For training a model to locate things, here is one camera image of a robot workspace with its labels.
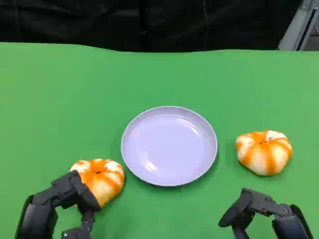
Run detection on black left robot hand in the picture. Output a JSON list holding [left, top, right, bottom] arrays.
[[14, 170, 102, 239]]

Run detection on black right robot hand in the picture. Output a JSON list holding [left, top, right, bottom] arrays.
[[218, 188, 315, 239]]

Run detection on orange white toy bread roll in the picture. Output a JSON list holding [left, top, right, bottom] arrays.
[[235, 129, 293, 177], [69, 158, 125, 208]]

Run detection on green table cloth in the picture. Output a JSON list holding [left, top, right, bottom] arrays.
[[0, 41, 319, 239]]

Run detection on lilac plate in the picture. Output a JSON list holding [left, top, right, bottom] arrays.
[[121, 106, 218, 187]]

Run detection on black backdrop curtain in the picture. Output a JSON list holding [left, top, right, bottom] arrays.
[[0, 0, 301, 53]]

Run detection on grey metal frame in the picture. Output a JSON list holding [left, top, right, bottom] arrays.
[[278, 0, 319, 52]]

